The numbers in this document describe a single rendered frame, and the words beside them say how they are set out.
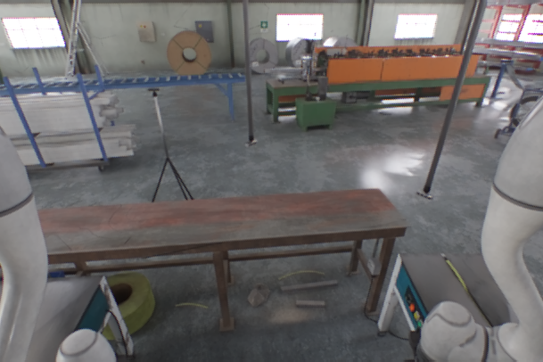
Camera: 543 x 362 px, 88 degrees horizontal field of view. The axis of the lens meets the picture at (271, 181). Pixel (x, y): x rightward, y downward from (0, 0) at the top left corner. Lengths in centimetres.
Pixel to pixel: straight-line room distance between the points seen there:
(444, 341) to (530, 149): 53
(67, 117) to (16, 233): 396
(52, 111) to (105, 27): 963
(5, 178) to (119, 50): 1342
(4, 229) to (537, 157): 80
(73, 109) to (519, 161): 437
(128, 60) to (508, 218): 1371
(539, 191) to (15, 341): 89
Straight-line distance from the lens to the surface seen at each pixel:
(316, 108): 548
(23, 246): 64
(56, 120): 461
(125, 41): 1384
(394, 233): 192
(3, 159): 57
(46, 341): 164
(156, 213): 200
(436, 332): 90
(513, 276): 74
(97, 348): 85
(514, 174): 58
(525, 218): 62
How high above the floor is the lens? 189
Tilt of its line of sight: 30 degrees down
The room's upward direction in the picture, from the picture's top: straight up
